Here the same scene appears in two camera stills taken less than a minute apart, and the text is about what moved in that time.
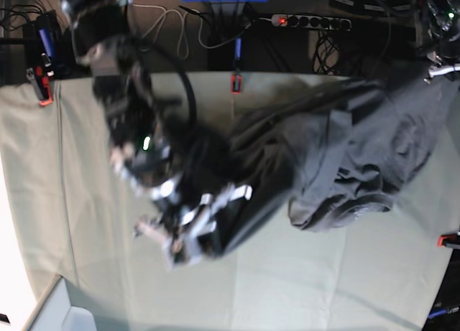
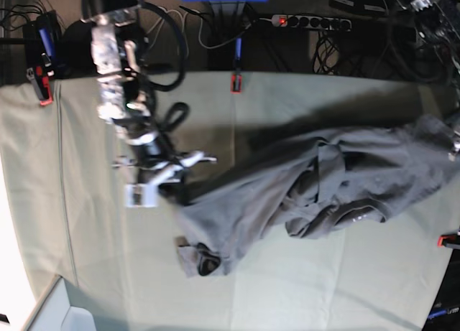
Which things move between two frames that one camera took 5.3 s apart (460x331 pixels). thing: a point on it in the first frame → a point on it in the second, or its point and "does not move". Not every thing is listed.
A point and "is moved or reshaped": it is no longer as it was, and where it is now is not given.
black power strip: x=333 y=23 does not move
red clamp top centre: x=236 y=84 does not move
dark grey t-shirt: x=349 y=144 is moved or reshaped
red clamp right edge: x=444 y=239 does not move
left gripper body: x=183 y=220 → x=156 y=163
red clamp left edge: x=41 y=82 does not move
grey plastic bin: x=54 y=311 does not move
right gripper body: x=439 y=69 → x=454 y=154
